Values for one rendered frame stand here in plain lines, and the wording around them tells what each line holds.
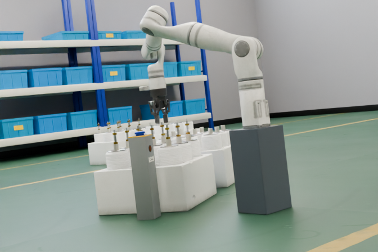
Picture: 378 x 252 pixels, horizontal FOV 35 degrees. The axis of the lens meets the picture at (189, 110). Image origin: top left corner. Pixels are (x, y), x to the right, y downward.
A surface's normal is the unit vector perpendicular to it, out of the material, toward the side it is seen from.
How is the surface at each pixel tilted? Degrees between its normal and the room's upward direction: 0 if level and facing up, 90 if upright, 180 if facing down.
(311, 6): 90
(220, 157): 90
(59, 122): 93
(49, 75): 93
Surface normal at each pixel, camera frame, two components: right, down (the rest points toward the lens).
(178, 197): -0.33, 0.05
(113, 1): 0.65, -0.07
